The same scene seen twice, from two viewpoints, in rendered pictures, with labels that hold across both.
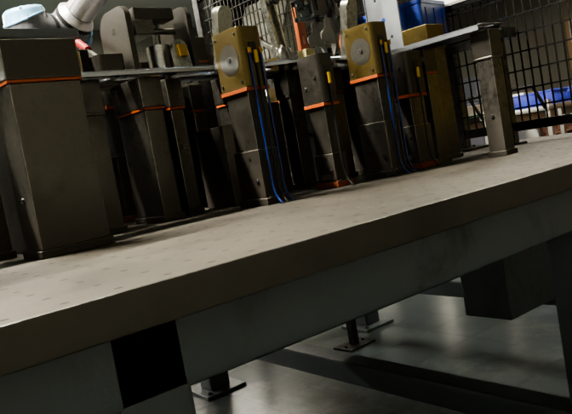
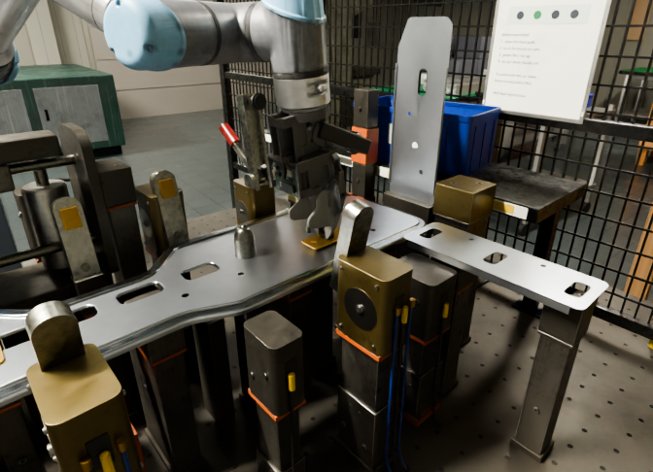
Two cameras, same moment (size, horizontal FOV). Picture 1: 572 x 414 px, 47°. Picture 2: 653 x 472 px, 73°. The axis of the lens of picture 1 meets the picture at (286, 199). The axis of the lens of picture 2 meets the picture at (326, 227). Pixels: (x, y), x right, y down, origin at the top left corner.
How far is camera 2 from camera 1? 116 cm
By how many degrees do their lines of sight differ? 20
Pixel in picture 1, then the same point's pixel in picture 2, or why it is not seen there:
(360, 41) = (363, 296)
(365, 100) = (354, 366)
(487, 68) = (556, 354)
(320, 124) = (268, 428)
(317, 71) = (272, 374)
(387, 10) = (424, 136)
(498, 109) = (550, 409)
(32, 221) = not seen: outside the picture
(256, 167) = not seen: outside the picture
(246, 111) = not seen: outside the picture
